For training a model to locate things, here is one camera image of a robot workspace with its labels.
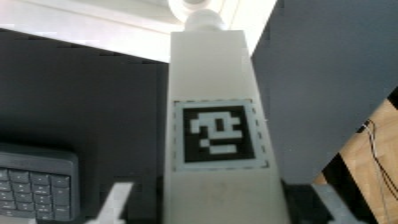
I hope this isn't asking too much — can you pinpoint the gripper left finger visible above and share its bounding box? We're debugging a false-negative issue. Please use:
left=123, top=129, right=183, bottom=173
left=87, top=182, right=135, bottom=224

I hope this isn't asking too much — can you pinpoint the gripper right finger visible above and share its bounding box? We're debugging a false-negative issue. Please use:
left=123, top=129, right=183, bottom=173
left=311, top=184, right=368, bottom=224

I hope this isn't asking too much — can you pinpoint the white desk leg with tag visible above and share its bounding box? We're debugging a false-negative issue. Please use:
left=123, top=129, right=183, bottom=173
left=164, top=10, right=290, bottom=224

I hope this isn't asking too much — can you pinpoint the white desk top tray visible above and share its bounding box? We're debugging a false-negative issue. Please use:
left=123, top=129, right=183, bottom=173
left=0, top=0, right=277, bottom=62

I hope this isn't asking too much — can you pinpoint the black keyboard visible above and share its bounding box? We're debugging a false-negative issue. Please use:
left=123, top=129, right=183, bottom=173
left=0, top=143, right=80, bottom=222

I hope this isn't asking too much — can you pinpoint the thin white cable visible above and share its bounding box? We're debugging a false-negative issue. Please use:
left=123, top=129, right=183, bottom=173
left=357, top=119, right=398, bottom=201

